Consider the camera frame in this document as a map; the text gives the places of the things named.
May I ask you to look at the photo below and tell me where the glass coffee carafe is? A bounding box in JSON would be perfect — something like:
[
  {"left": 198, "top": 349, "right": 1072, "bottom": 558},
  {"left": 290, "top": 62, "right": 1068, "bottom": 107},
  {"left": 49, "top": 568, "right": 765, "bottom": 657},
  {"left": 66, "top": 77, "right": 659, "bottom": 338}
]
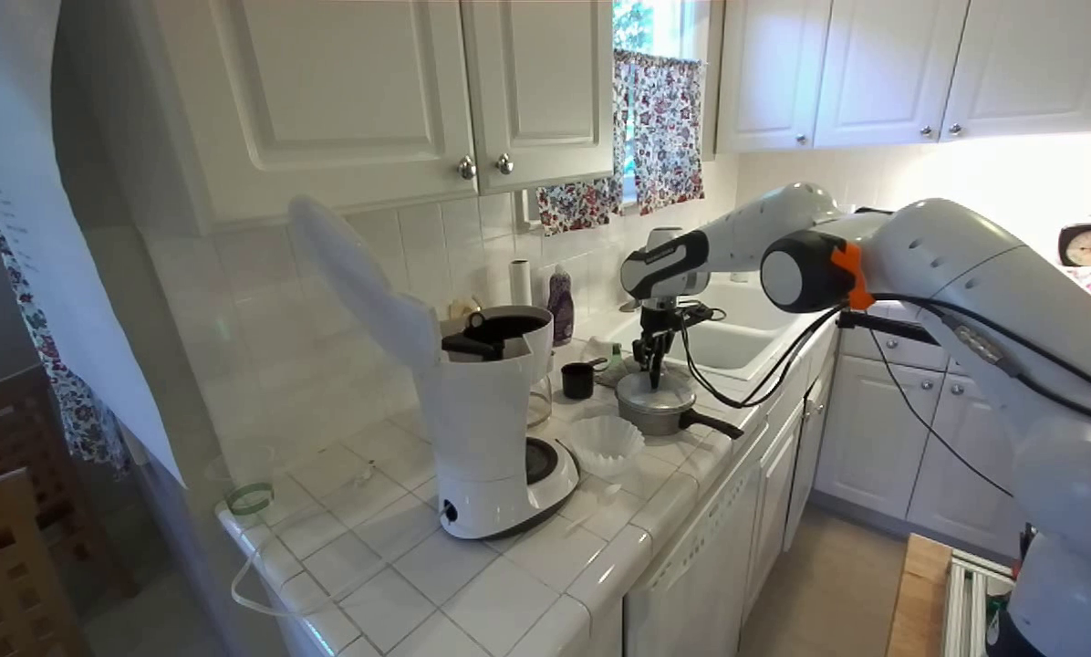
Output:
[{"left": 527, "top": 372, "right": 554, "bottom": 426}]

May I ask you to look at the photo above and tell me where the steel pot with black handle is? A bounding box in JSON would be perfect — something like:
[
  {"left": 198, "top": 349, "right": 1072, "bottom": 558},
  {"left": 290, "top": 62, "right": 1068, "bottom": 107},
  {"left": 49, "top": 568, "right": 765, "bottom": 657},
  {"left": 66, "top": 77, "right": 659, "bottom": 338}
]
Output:
[{"left": 617, "top": 395, "right": 742, "bottom": 439}]

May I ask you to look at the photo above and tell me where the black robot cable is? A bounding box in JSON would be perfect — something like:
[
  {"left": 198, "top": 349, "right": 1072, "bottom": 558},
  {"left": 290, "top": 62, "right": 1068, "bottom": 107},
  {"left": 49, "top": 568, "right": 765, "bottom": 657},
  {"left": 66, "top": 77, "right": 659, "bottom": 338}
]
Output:
[{"left": 683, "top": 294, "right": 1091, "bottom": 504}]

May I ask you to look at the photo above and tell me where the small black measuring cup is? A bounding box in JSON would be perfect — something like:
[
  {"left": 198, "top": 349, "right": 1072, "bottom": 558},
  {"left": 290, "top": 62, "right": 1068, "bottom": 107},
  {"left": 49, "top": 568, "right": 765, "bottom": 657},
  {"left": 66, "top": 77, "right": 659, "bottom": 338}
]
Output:
[{"left": 563, "top": 358, "right": 600, "bottom": 403}]

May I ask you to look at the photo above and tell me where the purple bottle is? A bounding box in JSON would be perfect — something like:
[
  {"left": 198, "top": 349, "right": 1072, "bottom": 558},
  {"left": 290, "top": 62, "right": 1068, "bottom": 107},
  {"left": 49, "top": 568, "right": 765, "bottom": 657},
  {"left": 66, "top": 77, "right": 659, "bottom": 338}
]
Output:
[{"left": 548, "top": 266, "right": 574, "bottom": 345}]

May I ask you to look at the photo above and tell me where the white paper coffee filter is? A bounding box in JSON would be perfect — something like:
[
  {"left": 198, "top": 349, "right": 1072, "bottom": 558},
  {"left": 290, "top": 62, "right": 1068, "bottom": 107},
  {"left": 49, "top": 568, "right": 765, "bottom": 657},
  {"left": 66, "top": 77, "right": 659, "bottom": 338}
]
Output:
[{"left": 563, "top": 416, "right": 646, "bottom": 473}]

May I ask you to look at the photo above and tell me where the floral window curtain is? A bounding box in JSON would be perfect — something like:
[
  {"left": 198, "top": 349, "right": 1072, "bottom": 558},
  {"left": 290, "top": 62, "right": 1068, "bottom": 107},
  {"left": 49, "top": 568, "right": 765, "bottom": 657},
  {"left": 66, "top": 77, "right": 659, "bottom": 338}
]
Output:
[{"left": 527, "top": 50, "right": 704, "bottom": 235}]

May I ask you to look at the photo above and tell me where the white upper cabinet door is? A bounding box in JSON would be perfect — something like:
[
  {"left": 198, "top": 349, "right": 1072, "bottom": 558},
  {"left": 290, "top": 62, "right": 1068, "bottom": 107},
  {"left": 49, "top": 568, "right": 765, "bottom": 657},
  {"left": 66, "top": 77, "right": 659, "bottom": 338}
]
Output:
[{"left": 147, "top": 0, "right": 477, "bottom": 224}]

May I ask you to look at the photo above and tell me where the white coffee maker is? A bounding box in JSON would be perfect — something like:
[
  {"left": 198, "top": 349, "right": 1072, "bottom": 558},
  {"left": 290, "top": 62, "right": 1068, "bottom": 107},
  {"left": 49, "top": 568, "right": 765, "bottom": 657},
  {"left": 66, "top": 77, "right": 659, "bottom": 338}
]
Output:
[{"left": 284, "top": 195, "right": 584, "bottom": 545}]

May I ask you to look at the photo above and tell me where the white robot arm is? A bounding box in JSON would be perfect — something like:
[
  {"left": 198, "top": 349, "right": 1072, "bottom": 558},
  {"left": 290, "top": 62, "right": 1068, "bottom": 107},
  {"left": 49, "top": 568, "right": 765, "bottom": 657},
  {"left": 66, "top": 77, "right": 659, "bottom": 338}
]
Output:
[{"left": 621, "top": 184, "right": 1091, "bottom": 657}]

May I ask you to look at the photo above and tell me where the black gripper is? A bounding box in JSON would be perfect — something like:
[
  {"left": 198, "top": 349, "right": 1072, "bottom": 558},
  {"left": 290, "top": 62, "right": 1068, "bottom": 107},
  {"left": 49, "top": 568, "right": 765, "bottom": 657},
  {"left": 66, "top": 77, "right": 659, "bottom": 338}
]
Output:
[{"left": 639, "top": 300, "right": 690, "bottom": 389}]

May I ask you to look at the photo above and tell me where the steel pot lid black knob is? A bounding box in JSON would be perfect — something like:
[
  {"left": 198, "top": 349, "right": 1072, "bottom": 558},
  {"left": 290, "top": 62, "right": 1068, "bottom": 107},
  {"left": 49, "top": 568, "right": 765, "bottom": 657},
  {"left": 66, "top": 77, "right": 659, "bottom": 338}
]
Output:
[{"left": 617, "top": 372, "right": 692, "bottom": 409}]

